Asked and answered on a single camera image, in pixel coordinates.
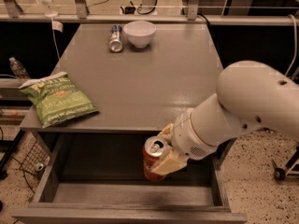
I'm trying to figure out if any white bowl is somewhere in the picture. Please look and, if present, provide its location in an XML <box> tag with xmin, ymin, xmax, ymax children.
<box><xmin>123</xmin><ymin>21</ymin><xmax>156</xmax><ymax>48</ymax></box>

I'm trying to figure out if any green jalapeno chip bag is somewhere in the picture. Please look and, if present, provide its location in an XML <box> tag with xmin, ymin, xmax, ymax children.
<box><xmin>19</xmin><ymin>72</ymin><xmax>98</xmax><ymax>128</ymax></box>

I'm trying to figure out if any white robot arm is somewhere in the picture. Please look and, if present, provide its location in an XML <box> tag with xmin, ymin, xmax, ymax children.
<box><xmin>150</xmin><ymin>61</ymin><xmax>299</xmax><ymax>175</ymax></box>

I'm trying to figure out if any silver blue can lying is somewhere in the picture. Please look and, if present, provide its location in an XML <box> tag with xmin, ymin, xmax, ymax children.
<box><xmin>109</xmin><ymin>24</ymin><xmax>123</xmax><ymax>52</ymax></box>

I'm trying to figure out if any grey cabinet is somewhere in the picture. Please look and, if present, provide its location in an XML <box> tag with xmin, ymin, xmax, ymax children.
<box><xmin>19</xmin><ymin>22</ymin><xmax>249</xmax><ymax>170</ymax></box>

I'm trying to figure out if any red coke can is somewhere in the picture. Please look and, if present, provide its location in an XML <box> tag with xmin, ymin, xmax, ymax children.
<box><xmin>142</xmin><ymin>136</ymin><xmax>166</xmax><ymax>182</ymax></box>

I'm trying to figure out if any black wire basket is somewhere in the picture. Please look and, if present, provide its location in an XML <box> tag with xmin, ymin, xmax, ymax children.
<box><xmin>21</xmin><ymin>143</ymin><xmax>50</xmax><ymax>180</ymax></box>

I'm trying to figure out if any black caster wheel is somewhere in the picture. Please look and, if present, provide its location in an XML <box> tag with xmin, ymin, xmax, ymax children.
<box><xmin>272</xmin><ymin>160</ymin><xmax>287</xmax><ymax>181</ymax></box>

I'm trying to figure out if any plastic water bottle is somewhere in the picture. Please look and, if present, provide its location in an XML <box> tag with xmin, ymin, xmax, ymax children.
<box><xmin>9</xmin><ymin>57</ymin><xmax>30</xmax><ymax>79</ymax></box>

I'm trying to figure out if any open grey top drawer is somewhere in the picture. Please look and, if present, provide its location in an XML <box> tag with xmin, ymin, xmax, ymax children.
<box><xmin>12</xmin><ymin>133</ymin><xmax>247</xmax><ymax>224</ymax></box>

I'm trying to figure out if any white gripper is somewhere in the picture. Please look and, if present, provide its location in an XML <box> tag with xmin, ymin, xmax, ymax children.
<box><xmin>150</xmin><ymin>108</ymin><xmax>217</xmax><ymax>175</ymax></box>

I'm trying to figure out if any white cable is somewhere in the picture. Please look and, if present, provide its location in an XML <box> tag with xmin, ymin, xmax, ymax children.
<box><xmin>283</xmin><ymin>14</ymin><xmax>299</xmax><ymax>77</ymax></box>

